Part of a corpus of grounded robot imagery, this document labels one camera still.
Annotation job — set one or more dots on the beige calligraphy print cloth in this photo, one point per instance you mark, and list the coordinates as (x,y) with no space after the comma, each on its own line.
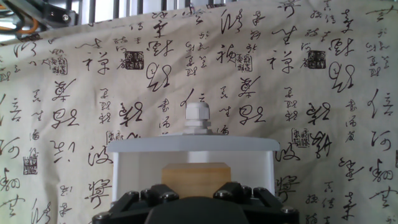
(280,93)

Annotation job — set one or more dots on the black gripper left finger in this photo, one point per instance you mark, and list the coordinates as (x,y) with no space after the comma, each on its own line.
(130,208)

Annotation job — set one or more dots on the wooden block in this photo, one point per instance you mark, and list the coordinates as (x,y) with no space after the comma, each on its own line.
(196,180)

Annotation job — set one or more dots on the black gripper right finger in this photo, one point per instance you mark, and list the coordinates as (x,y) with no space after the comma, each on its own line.
(267,208)

